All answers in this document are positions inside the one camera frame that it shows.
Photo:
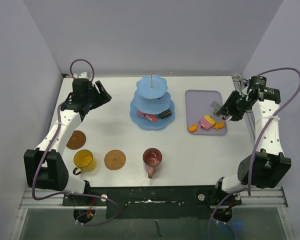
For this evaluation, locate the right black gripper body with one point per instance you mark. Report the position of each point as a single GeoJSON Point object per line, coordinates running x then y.
{"type": "Point", "coordinates": [237, 106]}

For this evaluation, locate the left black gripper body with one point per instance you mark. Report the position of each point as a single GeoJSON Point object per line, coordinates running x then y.
{"type": "Point", "coordinates": [95, 99]}

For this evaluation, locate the metal tongs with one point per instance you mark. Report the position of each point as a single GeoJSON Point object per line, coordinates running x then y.
{"type": "Point", "coordinates": [216, 106]}

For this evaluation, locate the yellow pink cake slice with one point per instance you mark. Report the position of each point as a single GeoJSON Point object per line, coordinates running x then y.
{"type": "Point", "coordinates": [210, 120]}

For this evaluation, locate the red pink macaron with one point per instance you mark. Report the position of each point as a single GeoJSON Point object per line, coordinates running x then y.
{"type": "Point", "coordinates": [151, 117]}

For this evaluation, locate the chocolate layered cake slice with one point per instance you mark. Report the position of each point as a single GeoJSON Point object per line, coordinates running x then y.
{"type": "Point", "coordinates": [165, 114]}

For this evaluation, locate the green striped macaron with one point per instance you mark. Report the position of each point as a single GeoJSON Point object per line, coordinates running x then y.
{"type": "Point", "coordinates": [216, 113]}

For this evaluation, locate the pink strawberry cake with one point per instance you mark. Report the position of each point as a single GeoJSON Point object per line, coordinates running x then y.
{"type": "Point", "coordinates": [204, 124]}

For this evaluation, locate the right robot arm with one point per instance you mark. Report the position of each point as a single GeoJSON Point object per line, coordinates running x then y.
{"type": "Point", "coordinates": [267, 164]}

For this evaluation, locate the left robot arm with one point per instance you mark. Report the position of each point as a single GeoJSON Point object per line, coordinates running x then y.
{"type": "Point", "coordinates": [44, 166]}

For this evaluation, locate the orange cookie right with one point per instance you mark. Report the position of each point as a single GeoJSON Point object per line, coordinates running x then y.
{"type": "Point", "coordinates": [219, 125]}

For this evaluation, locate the orange cookie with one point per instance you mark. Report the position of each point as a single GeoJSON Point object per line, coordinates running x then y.
{"type": "Point", "coordinates": [219, 125]}
{"type": "Point", "coordinates": [193, 128]}

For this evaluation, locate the purple serving tray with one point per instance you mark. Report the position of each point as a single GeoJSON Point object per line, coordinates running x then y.
{"type": "Point", "coordinates": [198, 105]}

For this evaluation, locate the brown wooden coaster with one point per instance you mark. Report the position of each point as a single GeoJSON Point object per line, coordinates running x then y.
{"type": "Point", "coordinates": [77, 140]}

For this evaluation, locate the orange cookie left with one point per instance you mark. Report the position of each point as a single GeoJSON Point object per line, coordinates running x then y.
{"type": "Point", "coordinates": [193, 128]}

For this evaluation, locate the yellow enamel mug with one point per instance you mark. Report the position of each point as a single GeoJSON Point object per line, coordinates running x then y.
{"type": "Point", "coordinates": [84, 162]}

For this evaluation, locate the blue three-tier cake stand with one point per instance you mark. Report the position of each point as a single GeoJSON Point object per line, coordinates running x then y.
{"type": "Point", "coordinates": [148, 89]}

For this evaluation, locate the woven rattan coaster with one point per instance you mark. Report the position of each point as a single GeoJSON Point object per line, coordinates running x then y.
{"type": "Point", "coordinates": [115, 159]}

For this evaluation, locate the pink patterned mug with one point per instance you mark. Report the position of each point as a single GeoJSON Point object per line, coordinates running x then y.
{"type": "Point", "coordinates": [152, 161]}

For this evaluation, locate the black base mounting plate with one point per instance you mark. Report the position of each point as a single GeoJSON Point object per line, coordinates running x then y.
{"type": "Point", "coordinates": [158, 202]}

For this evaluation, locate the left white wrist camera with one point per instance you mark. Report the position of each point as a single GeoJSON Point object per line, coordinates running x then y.
{"type": "Point", "coordinates": [83, 75]}

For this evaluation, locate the aluminium rail frame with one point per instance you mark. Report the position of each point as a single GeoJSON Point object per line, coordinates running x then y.
{"type": "Point", "coordinates": [164, 142]}

